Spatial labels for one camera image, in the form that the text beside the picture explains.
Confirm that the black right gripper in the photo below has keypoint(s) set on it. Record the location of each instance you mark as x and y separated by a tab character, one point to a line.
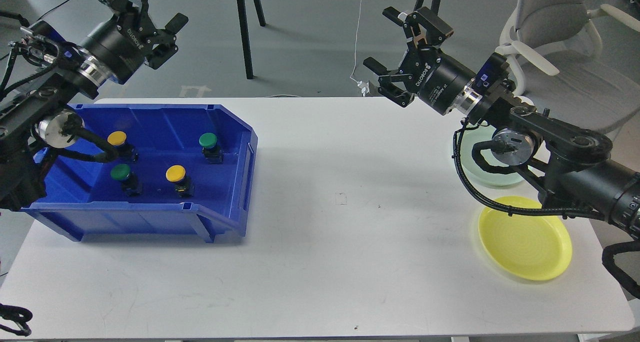
425	72

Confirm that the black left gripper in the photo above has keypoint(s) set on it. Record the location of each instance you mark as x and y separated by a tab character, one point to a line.
127	41

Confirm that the green push button front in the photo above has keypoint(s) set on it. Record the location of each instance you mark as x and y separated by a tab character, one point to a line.
128	180

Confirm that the green push button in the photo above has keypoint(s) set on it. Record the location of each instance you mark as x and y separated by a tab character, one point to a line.
211	150
128	180

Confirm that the yellow push button front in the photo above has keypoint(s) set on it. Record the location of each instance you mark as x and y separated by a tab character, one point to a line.
182	182

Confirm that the yellow push button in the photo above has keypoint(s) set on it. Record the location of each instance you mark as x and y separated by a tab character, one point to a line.
182	182
126	151

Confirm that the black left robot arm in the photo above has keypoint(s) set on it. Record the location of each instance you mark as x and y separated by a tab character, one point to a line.
44	72

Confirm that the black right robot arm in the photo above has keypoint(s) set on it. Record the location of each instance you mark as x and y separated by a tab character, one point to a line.
570	167

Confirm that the pale green plate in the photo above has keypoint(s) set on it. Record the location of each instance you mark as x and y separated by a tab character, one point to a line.
473	171

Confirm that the yellow push button rear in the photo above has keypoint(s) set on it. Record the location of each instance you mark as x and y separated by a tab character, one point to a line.
126	151

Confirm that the green push button rear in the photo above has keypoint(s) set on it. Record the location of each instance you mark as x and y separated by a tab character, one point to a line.
211	150

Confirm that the yellow plate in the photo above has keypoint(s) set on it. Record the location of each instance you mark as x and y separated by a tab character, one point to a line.
535	248

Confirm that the grey office chair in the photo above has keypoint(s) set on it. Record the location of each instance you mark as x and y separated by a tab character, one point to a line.
553	49

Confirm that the blue plastic storage bin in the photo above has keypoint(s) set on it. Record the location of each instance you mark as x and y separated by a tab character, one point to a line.
82	199

